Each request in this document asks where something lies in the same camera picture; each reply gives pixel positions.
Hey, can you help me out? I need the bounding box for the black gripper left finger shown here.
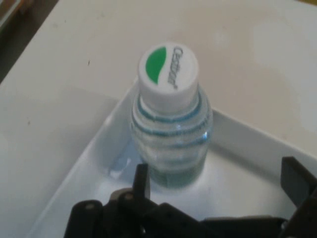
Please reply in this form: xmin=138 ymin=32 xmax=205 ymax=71
xmin=65 ymin=163 xmax=205 ymax=238

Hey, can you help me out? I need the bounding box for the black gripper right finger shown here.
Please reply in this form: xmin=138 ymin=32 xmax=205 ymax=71
xmin=280 ymin=156 xmax=317 ymax=238

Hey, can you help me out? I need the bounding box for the small water bottle green label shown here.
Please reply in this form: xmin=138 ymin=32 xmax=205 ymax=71
xmin=130 ymin=44 xmax=214 ymax=189

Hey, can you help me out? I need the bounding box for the white organizer box blue front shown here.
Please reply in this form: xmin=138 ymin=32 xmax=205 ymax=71
xmin=24 ymin=81 xmax=317 ymax=238

